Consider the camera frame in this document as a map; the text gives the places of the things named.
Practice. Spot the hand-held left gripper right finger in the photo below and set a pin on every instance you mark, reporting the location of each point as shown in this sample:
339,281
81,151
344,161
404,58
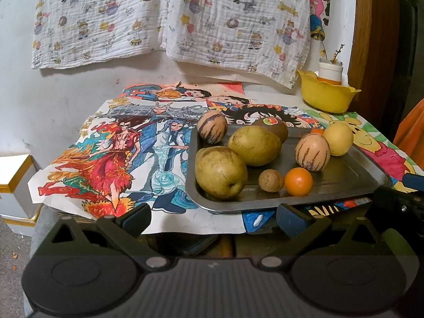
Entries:
290,221

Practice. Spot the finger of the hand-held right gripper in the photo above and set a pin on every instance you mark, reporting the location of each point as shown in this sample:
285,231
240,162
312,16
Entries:
414,183
400,200

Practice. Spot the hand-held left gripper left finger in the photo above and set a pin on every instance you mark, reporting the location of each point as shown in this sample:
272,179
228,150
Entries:
139,218

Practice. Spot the small orange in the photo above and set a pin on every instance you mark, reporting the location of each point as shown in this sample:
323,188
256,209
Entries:
298,182
317,131

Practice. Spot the walnut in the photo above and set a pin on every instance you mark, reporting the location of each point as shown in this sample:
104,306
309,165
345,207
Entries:
271,180

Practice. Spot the metal tray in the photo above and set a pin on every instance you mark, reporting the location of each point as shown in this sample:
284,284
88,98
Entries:
347,176

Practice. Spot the striped pepino melon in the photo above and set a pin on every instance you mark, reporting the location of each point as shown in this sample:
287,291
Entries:
212,127
312,154

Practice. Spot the long green pear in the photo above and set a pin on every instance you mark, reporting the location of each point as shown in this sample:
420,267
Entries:
253,145

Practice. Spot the round green pear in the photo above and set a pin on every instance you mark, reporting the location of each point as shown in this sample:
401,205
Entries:
220,172

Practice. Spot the yellow pear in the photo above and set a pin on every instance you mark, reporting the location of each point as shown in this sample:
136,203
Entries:
338,139

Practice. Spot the brown kiwi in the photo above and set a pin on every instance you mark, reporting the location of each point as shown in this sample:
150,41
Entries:
275,128

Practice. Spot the orange cloth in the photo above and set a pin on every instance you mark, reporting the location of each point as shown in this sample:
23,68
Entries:
412,132

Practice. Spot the white box with gold trim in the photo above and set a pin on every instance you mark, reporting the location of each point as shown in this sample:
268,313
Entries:
16,188
20,227

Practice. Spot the yellow plastic bowl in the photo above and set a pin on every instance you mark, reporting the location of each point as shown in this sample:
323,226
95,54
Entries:
326,98

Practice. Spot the cartoon children drawing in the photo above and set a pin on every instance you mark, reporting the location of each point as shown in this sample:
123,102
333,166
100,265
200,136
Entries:
198,94

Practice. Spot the white jar with orange base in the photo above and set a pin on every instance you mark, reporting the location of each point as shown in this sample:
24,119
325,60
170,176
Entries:
330,71

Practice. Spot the dark door panel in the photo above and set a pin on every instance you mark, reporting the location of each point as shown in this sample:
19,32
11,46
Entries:
410,39

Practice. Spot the red paper sheet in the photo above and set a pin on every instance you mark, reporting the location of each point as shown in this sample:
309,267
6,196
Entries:
235,88

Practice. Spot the twig with yellow flowers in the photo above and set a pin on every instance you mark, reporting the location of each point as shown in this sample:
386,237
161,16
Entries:
338,53

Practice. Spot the printed muslin cloth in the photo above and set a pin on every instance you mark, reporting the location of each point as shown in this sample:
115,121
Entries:
99,16
232,23

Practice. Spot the wooden door frame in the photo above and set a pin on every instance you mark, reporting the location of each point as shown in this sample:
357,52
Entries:
374,39

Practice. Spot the cartoon wall poster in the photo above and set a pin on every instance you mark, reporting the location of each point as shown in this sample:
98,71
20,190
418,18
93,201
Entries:
318,6

